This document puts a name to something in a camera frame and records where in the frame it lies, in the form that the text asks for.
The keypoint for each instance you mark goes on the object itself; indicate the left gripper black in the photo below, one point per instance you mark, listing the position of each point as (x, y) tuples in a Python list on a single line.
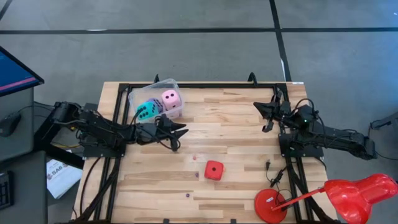
[(149, 132)]

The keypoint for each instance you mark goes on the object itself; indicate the red desk lamp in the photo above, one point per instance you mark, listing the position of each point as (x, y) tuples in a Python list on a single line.
[(357, 196)]

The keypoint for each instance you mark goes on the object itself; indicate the black computer mouse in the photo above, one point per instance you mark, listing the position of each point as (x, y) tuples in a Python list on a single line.
[(11, 123)]

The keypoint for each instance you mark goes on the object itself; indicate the purple foam die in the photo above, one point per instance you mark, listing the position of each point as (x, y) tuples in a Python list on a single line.
[(159, 104)]

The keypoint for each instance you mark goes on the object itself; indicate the black keyboard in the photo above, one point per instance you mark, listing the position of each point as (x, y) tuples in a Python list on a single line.
[(6, 189)]

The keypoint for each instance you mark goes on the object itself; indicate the black desk stand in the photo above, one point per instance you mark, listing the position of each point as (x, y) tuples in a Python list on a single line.
[(62, 157)]

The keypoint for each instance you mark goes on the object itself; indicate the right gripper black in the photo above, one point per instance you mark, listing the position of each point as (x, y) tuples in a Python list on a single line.
[(283, 112)]

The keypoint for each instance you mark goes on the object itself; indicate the white paper booklet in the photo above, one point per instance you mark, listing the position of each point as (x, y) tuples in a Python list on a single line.
[(62, 180)]

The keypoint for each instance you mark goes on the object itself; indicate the black computer monitor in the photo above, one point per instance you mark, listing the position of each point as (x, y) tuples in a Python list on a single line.
[(15, 74)]

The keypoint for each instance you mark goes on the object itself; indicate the clear plastic container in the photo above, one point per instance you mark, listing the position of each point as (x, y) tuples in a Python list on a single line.
[(140, 93)]

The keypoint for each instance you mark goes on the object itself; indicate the black aluminium table frame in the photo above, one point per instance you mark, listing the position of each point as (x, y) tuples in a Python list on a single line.
[(217, 85)]

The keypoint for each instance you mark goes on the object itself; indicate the black chair base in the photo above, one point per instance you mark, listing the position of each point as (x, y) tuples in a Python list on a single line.
[(384, 123)]

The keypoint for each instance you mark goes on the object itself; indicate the red foam die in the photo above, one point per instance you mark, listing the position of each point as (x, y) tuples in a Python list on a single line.
[(214, 170)]

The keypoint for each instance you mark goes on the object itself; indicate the grey desk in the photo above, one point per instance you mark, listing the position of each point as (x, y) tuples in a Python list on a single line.
[(21, 186)]

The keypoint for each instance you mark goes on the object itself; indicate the teal foam die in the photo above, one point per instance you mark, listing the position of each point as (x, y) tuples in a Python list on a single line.
[(146, 112)]

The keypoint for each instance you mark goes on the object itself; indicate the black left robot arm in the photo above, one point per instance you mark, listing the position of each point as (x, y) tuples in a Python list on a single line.
[(99, 127)]

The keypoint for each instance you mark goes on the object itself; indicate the black power adapter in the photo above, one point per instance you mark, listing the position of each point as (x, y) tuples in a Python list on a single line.
[(90, 106)]

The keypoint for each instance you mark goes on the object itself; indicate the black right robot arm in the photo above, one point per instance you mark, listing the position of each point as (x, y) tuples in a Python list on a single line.
[(339, 138)]

